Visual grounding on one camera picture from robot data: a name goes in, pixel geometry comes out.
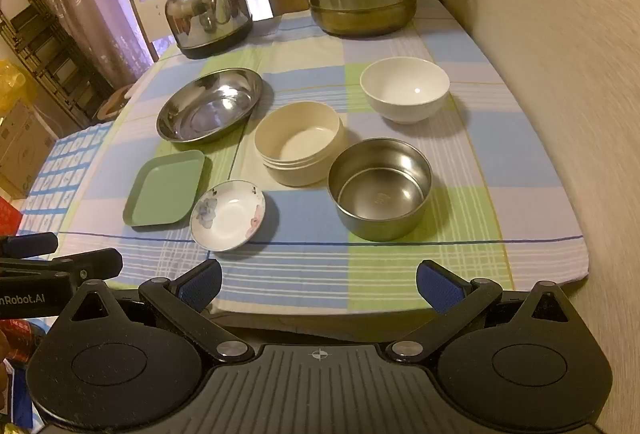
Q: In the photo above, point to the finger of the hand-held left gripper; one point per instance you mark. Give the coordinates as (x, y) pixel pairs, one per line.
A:
(30, 245)
(85, 265)

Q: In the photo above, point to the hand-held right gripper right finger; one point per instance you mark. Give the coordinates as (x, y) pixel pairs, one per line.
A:
(440, 286)

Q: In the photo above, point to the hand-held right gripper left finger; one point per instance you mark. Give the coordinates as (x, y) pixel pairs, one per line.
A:
(202, 286)

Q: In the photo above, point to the small floral white dish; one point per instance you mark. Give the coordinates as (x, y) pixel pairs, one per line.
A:
(230, 219)

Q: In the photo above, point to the green square plate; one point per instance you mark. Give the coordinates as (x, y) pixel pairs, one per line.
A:
(160, 189)

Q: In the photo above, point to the stainless steel bowl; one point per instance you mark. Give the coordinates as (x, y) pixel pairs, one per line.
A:
(380, 194)

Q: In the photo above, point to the cream plastic bowl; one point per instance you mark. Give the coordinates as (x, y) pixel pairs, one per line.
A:
(300, 144)

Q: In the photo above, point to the round stainless steel plate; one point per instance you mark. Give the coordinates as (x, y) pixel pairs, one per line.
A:
(210, 109)

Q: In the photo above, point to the white ceramic bowl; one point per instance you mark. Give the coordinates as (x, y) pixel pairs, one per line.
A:
(405, 84)

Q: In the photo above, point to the blue grid patterned cloth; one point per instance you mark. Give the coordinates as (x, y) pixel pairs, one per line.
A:
(65, 174)

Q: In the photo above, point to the cardboard box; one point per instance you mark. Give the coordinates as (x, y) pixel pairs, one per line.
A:
(22, 149)

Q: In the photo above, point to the pastel checked tablecloth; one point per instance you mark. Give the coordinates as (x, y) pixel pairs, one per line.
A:
(500, 164)

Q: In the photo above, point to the yellow plastic bag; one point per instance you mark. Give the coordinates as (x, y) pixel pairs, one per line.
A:
(12, 84)

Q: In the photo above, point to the small waste bin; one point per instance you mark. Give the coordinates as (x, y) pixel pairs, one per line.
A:
(115, 101)

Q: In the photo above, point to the dark metal shelf rack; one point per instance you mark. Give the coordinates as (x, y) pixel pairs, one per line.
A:
(45, 49)

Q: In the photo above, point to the white wooden chair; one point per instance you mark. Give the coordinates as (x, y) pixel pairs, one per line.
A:
(150, 9)

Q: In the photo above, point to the stainless steel kettle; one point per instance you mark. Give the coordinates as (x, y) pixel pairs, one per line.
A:
(210, 9)

